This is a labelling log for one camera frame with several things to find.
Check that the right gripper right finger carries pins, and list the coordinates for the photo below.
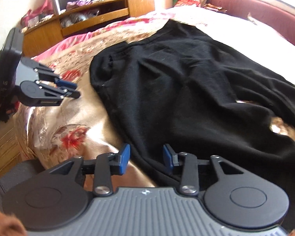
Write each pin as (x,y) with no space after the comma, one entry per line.
(215,176)

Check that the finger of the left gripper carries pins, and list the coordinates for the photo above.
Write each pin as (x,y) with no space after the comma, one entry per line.
(49,76)
(56,92)

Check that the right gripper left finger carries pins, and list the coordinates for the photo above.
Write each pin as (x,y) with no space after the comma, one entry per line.
(102,168)

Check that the black pants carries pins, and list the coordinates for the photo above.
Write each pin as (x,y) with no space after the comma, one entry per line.
(181,87)

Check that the floral satin bedspread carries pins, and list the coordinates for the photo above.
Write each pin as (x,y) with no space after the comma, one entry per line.
(82,127)

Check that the pink cloth behind television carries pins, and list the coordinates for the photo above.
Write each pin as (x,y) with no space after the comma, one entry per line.
(45,8)

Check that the wooden TV cabinet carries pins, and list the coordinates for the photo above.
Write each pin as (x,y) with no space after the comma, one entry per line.
(50,32)

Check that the purple cloth on cabinet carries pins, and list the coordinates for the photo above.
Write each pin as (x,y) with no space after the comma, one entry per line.
(76,4)

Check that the metal thermos bottle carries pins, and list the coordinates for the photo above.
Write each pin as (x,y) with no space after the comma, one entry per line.
(56,7)

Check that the red gift bag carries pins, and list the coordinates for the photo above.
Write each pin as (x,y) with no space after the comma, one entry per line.
(196,3)

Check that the maroon bed headboard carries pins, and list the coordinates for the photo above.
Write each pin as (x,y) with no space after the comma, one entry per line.
(279,19)

